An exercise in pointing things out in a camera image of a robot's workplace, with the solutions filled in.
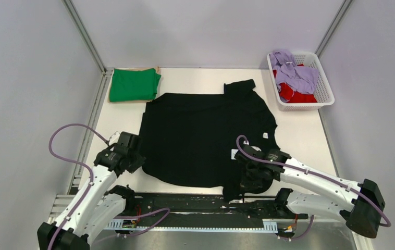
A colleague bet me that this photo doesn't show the black t shirt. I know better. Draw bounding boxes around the black t shirt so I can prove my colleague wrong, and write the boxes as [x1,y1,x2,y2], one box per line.
[139,79,278,201]

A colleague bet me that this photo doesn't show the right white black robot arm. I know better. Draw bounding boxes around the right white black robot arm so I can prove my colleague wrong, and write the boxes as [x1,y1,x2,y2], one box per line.
[232,145,391,239]

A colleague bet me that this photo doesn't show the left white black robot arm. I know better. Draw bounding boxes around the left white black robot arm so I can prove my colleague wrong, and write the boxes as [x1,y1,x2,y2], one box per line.
[37,132,145,249]

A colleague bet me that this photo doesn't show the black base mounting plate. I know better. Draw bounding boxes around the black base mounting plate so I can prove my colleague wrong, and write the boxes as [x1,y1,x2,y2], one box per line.
[112,193,308,231]

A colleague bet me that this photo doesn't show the folded green t shirt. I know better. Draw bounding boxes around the folded green t shirt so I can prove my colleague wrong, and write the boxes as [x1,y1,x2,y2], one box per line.
[109,68,162,103]

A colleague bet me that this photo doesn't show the red t shirt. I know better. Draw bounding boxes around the red t shirt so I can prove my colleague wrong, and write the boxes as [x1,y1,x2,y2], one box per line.
[273,70,317,103]

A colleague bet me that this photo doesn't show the white plastic laundry basket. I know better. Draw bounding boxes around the white plastic laundry basket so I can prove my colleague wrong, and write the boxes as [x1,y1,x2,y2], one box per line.
[267,49,335,111]

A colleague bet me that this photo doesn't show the lilac t shirt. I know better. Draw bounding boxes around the lilac t shirt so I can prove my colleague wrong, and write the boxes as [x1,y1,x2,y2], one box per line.
[269,49,319,94]

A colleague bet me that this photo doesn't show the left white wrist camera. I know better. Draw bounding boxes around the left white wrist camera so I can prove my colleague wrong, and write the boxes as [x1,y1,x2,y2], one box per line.
[108,131,121,145]

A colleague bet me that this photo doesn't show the white slotted cable duct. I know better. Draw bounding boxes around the white slotted cable duct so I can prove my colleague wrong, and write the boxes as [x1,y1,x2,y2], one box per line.
[106,219,278,232]

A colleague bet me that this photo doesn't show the aluminium frame rail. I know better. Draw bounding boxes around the aluminium frame rail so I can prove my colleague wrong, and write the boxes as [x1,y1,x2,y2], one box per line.
[63,0,107,73]

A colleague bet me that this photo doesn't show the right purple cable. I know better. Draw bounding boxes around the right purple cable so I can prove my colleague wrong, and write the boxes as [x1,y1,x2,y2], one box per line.
[236,134,391,241]

